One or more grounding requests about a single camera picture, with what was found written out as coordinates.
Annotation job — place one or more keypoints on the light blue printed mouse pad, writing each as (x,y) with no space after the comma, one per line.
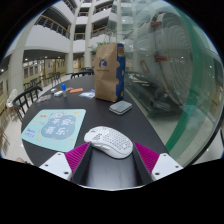
(53,128)

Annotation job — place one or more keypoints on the green potted palm plant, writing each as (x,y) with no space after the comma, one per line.
(100,46)

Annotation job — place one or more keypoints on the small flat grey case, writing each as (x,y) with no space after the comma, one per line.
(120,107)

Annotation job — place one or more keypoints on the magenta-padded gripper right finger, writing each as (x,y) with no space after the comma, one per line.
(165,165)

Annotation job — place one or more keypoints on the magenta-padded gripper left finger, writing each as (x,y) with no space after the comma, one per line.
(55,164)

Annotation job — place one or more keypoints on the tiny white box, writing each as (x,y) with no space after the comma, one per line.
(53,90)

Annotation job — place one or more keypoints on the white chair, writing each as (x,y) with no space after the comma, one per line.
(12,97)

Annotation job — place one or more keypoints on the black spindle-back chair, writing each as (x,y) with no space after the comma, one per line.
(34,90)
(81,74)

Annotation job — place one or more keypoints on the clear plastic packet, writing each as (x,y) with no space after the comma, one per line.
(44,98)

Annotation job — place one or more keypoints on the group of dark chairs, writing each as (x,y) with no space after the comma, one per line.
(53,77)

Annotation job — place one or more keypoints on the small white box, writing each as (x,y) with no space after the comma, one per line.
(58,93)

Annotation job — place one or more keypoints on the small blue-capped bottle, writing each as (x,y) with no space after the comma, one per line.
(64,89)

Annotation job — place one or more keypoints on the blue and white plastic packet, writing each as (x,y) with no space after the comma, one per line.
(87,94)

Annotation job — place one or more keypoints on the brown and blue paper bag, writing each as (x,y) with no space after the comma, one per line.
(106,76)

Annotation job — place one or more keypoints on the flat orange card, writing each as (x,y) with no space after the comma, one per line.
(76,90)

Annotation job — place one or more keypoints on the white perforated computer mouse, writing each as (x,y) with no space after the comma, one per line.
(110,141)

